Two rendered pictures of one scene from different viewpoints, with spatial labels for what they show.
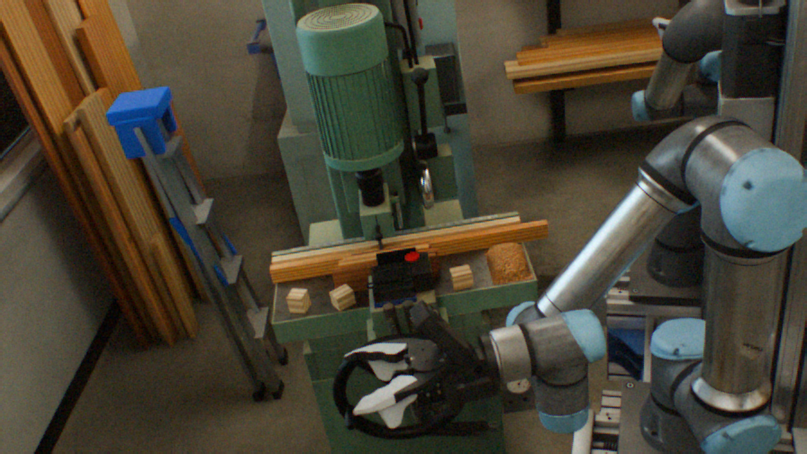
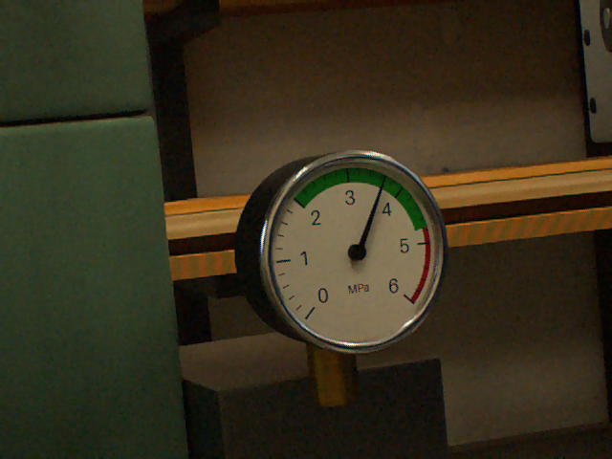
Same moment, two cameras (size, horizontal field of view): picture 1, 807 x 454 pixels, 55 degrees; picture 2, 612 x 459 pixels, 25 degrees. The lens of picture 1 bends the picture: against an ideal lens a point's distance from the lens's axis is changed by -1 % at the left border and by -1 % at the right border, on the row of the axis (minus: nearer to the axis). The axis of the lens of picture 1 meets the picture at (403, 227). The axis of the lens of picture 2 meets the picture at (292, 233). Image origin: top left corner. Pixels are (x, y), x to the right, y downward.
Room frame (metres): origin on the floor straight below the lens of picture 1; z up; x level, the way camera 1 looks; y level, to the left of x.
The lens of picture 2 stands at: (0.94, -0.02, 0.69)
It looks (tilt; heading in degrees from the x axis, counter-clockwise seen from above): 3 degrees down; 338
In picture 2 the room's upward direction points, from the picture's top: 6 degrees counter-clockwise
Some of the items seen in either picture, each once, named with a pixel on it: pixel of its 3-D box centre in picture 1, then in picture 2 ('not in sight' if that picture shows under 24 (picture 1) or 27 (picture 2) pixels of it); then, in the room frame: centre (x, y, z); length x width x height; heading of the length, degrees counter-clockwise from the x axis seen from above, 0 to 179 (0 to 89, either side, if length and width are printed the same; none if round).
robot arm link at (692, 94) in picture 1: (703, 99); not in sight; (1.69, -0.77, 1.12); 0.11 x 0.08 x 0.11; 83
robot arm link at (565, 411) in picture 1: (558, 385); not in sight; (0.84, -0.19, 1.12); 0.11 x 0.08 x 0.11; 5
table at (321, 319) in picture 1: (403, 296); not in sight; (1.45, 0.03, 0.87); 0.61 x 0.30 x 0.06; 89
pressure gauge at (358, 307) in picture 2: (517, 381); (337, 279); (1.34, -0.20, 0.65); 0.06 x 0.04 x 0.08; 89
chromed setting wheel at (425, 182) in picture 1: (425, 185); not in sight; (1.69, -0.07, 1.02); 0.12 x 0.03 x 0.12; 179
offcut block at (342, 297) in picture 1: (342, 297); not in sight; (1.42, 0.16, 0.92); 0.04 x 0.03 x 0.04; 119
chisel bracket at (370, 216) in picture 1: (377, 213); not in sight; (1.58, 0.05, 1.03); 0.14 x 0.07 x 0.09; 179
